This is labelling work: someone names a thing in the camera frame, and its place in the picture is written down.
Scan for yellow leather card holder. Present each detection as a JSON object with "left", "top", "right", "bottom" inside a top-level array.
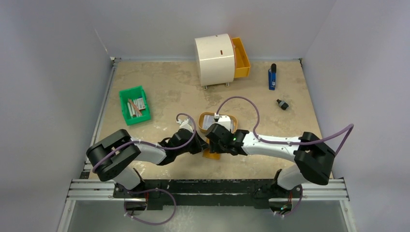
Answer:
[{"left": 203, "top": 148, "right": 221, "bottom": 160}]

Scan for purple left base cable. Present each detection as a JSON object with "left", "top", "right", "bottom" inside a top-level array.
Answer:
[{"left": 123, "top": 188, "right": 177, "bottom": 226}]

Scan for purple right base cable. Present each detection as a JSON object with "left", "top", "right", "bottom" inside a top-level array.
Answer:
[{"left": 272, "top": 184, "right": 304, "bottom": 219}]

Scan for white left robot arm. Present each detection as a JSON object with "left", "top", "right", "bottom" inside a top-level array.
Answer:
[{"left": 86, "top": 129, "right": 209, "bottom": 198}]

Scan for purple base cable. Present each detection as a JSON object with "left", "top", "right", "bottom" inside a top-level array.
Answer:
[
  {"left": 272, "top": 184, "right": 304, "bottom": 219},
  {"left": 123, "top": 188, "right": 177, "bottom": 226}
]

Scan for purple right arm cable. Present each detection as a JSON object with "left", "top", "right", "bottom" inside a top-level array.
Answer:
[{"left": 215, "top": 96, "right": 355, "bottom": 158}]

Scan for pens in green bin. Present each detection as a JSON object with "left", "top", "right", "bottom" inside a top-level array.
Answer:
[{"left": 128, "top": 99, "right": 142, "bottom": 117}]

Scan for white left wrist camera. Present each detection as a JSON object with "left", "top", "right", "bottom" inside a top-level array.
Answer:
[{"left": 177, "top": 118, "right": 195, "bottom": 133}]

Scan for aluminium frame rail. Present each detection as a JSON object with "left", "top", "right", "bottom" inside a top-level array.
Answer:
[{"left": 60, "top": 60, "right": 352, "bottom": 232}]

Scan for blue black marker tool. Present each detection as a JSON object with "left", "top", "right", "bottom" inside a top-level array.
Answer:
[{"left": 268, "top": 63, "right": 277, "bottom": 90}]

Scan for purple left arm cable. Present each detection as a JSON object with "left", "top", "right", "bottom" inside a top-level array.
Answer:
[{"left": 92, "top": 113, "right": 198, "bottom": 174}]

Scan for small black knob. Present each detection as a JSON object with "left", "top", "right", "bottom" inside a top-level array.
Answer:
[{"left": 277, "top": 99, "right": 289, "bottom": 110}]

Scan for tan oval tray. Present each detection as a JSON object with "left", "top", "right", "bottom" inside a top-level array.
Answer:
[{"left": 198, "top": 112, "right": 238, "bottom": 133}]

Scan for yellow open drawer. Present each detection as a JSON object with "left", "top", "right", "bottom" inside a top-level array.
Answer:
[{"left": 232, "top": 37, "right": 250, "bottom": 79}]

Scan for green plastic bin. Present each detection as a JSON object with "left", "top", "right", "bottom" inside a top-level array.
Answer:
[{"left": 119, "top": 86, "right": 151, "bottom": 126}]

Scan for card pack in bin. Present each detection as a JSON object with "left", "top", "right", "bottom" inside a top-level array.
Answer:
[{"left": 133, "top": 98, "right": 146, "bottom": 110}]

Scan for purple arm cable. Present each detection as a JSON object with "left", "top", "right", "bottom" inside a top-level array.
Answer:
[
  {"left": 215, "top": 96, "right": 355, "bottom": 158},
  {"left": 92, "top": 113, "right": 198, "bottom": 174}
]

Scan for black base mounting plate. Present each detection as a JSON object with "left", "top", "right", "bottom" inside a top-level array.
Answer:
[{"left": 113, "top": 179, "right": 302, "bottom": 212}]

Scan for white patterned credit card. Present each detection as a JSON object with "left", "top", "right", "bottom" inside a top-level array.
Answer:
[{"left": 202, "top": 115, "right": 215, "bottom": 130}]

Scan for cream round drawer cabinet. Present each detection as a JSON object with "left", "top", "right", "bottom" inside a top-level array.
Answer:
[{"left": 194, "top": 33, "right": 235, "bottom": 89}]

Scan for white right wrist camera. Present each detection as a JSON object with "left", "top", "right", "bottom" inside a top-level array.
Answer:
[{"left": 215, "top": 116, "right": 233, "bottom": 132}]

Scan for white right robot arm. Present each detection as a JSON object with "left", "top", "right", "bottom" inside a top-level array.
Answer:
[{"left": 205, "top": 123, "right": 336, "bottom": 197}]

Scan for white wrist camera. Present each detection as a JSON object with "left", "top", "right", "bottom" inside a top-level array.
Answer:
[
  {"left": 177, "top": 118, "right": 195, "bottom": 133},
  {"left": 215, "top": 116, "right": 233, "bottom": 132}
]

